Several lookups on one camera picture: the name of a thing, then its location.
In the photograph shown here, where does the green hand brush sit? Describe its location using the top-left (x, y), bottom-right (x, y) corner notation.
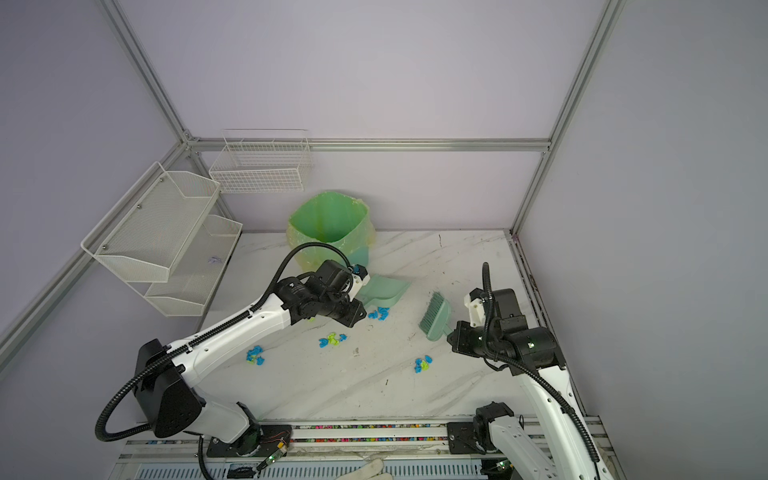
top-left (419, 292), bottom-right (452, 342)

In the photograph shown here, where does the green plastic dustpan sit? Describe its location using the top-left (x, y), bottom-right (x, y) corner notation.
top-left (355, 275), bottom-right (411, 310)

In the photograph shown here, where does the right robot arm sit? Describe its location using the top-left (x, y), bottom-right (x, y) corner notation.
top-left (447, 264), bottom-right (613, 479)

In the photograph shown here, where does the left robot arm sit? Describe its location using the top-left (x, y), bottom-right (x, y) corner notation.
top-left (95, 260), bottom-right (369, 454)

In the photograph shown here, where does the blue paper scrap cluster centre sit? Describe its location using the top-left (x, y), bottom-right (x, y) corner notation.
top-left (368, 307), bottom-right (390, 321)

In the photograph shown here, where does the paper scrap cluster front right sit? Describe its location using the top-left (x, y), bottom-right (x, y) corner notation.
top-left (414, 355), bottom-right (433, 373)

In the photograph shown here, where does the green trash bin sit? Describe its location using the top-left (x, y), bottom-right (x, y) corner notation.
top-left (345, 245), bottom-right (369, 267)

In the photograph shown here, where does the yellow-green bin liner bag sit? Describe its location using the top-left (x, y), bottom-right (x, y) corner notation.
top-left (286, 191), bottom-right (376, 254)

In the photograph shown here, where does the paper scrap cluster far left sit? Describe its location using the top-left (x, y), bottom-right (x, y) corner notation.
top-left (246, 346), bottom-right (265, 365)

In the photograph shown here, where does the white mesh lower shelf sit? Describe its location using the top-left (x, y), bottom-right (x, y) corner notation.
top-left (142, 215), bottom-right (242, 317)

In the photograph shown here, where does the white mesh shelf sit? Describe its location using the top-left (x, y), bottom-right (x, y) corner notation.
top-left (81, 162), bottom-right (220, 283)
top-left (142, 215), bottom-right (242, 317)

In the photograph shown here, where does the white glove centre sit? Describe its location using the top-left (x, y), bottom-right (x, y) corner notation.
top-left (337, 459), bottom-right (394, 480)

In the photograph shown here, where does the white mesh upper shelf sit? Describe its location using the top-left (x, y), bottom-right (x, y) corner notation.
top-left (81, 162), bottom-right (220, 283)

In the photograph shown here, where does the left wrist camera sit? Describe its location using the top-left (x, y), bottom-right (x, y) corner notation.
top-left (348, 264), bottom-right (370, 299)

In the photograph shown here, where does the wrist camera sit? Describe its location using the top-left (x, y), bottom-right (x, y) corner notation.
top-left (348, 264), bottom-right (370, 299)
top-left (464, 288), bottom-right (486, 327)

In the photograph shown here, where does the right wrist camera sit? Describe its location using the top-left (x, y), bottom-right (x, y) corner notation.
top-left (464, 288), bottom-right (486, 327)

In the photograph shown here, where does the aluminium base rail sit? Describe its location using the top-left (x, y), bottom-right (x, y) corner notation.
top-left (107, 416), bottom-right (628, 480)

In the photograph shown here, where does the white wire basket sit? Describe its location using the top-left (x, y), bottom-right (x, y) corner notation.
top-left (209, 129), bottom-right (313, 194)

